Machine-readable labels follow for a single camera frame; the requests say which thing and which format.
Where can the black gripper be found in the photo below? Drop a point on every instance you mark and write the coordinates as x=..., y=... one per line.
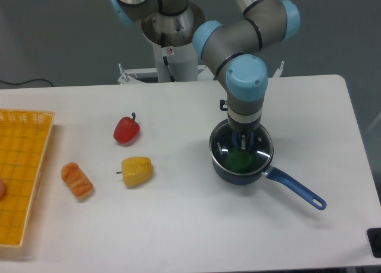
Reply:
x=245, y=129

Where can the glass pot lid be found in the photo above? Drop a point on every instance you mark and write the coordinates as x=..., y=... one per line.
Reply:
x=223, y=137

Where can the dark blue saucepan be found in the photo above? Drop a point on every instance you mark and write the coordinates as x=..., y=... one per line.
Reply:
x=262, y=167

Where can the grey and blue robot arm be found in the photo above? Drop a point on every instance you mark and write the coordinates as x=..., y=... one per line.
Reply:
x=230, y=52

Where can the green toy bell pepper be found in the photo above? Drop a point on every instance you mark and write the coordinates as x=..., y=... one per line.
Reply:
x=239, y=161

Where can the yellow toy bell pepper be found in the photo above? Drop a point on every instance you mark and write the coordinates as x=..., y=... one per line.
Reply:
x=136, y=170

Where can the red toy bell pepper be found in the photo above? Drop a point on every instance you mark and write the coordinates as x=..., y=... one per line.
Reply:
x=127, y=129

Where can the black device at table edge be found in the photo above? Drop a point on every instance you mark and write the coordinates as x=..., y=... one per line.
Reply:
x=374, y=237

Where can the toy bread roll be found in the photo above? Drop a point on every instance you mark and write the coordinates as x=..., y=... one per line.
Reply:
x=77, y=181

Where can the yellow woven basket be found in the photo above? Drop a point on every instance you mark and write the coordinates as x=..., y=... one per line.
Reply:
x=24, y=138

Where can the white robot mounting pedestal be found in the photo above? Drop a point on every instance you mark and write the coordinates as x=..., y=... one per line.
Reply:
x=171, y=38

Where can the white table frame bracket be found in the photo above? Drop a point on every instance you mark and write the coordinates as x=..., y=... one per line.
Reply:
x=137, y=76

